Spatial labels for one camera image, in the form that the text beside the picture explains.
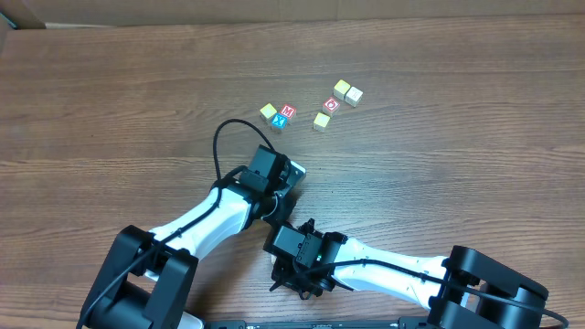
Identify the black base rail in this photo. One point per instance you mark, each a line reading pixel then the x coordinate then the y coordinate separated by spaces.
pixel 404 322

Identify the yellow C block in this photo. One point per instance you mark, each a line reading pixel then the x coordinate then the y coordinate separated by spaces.
pixel 320 122

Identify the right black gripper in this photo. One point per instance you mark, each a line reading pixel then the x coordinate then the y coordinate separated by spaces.
pixel 287 275

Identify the yellow block far left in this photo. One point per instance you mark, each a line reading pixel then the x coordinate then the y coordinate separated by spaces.
pixel 267 112

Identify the red O block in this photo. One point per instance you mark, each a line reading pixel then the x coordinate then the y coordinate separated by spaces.
pixel 331 106

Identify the plain wooden block far right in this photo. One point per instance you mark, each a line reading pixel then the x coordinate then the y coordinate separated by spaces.
pixel 353 96

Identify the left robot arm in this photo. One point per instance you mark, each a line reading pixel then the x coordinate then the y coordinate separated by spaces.
pixel 146 276

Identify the yellow block far right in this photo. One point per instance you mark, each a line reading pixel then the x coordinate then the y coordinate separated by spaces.
pixel 341 88

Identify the red M block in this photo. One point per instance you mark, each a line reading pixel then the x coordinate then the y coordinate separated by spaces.
pixel 289 112

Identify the blue X block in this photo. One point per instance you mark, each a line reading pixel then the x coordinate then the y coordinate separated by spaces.
pixel 279 122

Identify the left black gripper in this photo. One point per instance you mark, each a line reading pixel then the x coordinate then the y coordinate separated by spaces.
pixel 285 201

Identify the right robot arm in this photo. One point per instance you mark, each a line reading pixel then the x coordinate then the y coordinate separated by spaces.
pixel 466 289

